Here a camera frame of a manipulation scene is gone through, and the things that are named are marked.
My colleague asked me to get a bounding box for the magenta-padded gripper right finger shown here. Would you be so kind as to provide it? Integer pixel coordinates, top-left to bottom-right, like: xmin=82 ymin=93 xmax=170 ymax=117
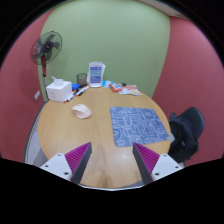
xmin=132 ymin=142 xmax=184 ymax=186

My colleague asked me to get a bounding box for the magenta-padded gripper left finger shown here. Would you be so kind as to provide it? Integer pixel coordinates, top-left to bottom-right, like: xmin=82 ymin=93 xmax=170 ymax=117
xmin=39 ymin=141 xmax=93 ymax=185

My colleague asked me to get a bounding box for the beige computer mouse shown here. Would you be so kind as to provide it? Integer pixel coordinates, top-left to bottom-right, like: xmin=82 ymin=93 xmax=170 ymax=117
xmin=72 ymin=103 xmax=93 ymax=120

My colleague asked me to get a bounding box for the blue patterned mouse pad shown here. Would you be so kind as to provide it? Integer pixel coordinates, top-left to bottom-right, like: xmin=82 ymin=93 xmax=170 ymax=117
xmin=109 ymin=106 xmax=171 ymax=148

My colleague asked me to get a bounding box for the black office chair with jacket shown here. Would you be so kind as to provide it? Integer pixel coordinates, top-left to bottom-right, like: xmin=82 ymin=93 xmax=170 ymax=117
xmin=168 ymin=106 xmax=206 ymax=164

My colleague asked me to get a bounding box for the white tissue box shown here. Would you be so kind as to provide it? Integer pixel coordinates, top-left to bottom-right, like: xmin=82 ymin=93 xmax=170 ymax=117
xmin=45 ymin=77 xmax=73 ymax=103

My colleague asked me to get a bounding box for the red-capped whiteboard marker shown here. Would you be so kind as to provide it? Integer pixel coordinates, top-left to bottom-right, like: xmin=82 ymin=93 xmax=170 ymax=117
xmin=75 ymin=85 xmax=90 ymax=97

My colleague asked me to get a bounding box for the white and orange snack packet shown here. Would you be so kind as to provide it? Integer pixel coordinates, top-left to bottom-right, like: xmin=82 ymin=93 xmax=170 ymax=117
xmin=118 ymin=84 xmax=143 ymax=97

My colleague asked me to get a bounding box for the dark translucent cup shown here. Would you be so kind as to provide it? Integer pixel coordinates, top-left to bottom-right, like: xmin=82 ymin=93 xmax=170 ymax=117
xmin=76 ymin=72 xmax=88 ymax=87

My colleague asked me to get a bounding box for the light blue packet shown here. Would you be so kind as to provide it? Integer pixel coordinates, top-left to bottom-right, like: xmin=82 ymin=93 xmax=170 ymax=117
xmin=101 ymin=79 xmax=116 ymax=88

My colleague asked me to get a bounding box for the white chair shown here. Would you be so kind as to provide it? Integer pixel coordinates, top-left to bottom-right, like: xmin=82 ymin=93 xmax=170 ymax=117
xmin=100 ymin=63 xmax=107 ymax=79

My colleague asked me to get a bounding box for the standing fan with red pole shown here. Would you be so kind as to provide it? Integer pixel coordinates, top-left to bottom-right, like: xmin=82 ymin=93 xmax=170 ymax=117
xmin=29 ymin=30 xmax=63 ymax=101

